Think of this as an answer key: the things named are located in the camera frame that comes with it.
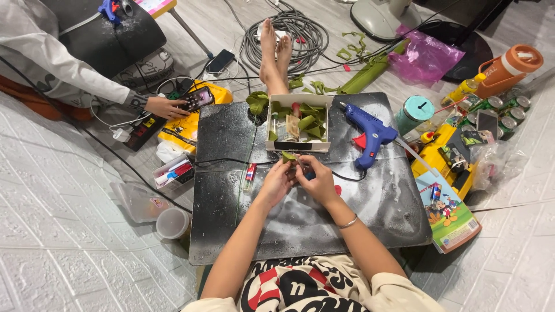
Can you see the person's right hand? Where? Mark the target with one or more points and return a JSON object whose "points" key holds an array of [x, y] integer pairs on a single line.
{"points": [[319, 182]]}

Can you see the person's left hand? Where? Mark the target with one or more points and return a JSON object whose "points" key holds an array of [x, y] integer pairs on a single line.
{"points": [[275, 182]]}

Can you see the thin stick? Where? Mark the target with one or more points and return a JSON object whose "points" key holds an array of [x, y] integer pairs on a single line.
{"points": [[300, 162]]}

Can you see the green ribbon piece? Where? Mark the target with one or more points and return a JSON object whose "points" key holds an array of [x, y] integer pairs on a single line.
{"points": [[288, 157]]}

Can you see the red cap lighter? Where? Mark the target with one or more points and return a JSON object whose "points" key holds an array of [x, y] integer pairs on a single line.
{"points": [[249, 177]]}

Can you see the black low table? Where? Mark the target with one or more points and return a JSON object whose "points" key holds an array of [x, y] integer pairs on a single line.
{"points": [[303, 216]]}

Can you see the white cardboard box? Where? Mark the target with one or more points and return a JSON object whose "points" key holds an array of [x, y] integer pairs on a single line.
{"points": [[298, 123]]}

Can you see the blue glue gun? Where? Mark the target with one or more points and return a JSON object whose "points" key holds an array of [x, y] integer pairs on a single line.
{"points": [[370, 134]]}

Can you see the small box of pens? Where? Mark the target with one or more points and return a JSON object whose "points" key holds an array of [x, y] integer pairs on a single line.
{"points": [[174, 173]]}

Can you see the yellow plastic bag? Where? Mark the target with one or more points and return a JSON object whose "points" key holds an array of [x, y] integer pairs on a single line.
{"points": [[190, 125]]}

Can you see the person's printed shirt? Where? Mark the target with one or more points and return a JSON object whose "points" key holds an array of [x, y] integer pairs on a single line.
{"points": [[312, 286]]}

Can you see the clear plastic lid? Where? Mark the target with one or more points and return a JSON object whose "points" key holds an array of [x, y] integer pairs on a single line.
{"points": [[172, 222]]}

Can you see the black smartphone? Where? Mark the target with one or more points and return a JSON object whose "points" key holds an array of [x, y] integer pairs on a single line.
{"points": [[197, 99]]}

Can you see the teal tumbler cup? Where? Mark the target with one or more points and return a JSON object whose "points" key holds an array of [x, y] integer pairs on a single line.
{"points": [[414, 115]]}

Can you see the lighter on book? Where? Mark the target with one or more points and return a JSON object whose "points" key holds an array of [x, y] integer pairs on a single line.
{"points": [[435, 193]]}

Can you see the green paper roll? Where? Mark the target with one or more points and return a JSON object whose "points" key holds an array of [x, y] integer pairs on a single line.
{"points": [[368, 71]]}

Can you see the person's feet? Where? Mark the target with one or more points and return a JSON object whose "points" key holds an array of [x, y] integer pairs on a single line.
{"points": [[275, 58]]}

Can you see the yellow box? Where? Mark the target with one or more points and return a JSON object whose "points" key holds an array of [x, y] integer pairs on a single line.
{"points": [[442, 160]]}

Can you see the phone on floor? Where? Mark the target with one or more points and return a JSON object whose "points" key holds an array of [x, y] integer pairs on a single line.
{"points": [[220, 61]]}

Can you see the cartoon print book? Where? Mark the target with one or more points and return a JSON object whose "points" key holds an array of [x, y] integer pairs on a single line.
{"points": [[449, 212]]}

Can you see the black power strip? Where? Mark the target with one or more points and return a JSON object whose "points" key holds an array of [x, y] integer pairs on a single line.
{"points": [[145, 130]]}

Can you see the clear plastic container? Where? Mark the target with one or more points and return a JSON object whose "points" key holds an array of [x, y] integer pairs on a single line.
{"points": [[136, 201]]}

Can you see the green ribbon scraps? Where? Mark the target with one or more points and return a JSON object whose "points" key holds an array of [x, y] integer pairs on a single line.
{"points": [[353, 45]]}

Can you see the pink plastic bag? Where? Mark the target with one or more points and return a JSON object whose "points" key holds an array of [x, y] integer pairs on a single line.
{"points": [[422, 56]]}

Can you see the yellow bottle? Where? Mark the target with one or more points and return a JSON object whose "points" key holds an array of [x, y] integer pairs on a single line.
{"points": [[463, 90]]}

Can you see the white fan base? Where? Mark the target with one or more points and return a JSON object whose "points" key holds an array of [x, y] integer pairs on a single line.
{"points": [[383, 17]]}

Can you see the clear plastic bag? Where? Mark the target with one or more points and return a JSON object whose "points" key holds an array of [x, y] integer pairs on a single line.
{"points": [[496, 167]]}

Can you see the smartphone on cans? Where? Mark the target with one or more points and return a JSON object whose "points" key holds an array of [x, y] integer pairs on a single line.
{"points": [[487, 123]]}

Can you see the pack of green cans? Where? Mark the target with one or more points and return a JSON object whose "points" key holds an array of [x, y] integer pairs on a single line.
{"points": [[498, 112]]}

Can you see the black round base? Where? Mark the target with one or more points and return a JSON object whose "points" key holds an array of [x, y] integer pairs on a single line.
{"points": [[462, 52]]}

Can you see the orange water jug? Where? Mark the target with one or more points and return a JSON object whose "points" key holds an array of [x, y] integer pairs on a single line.
{"points": [[505, 71]]}

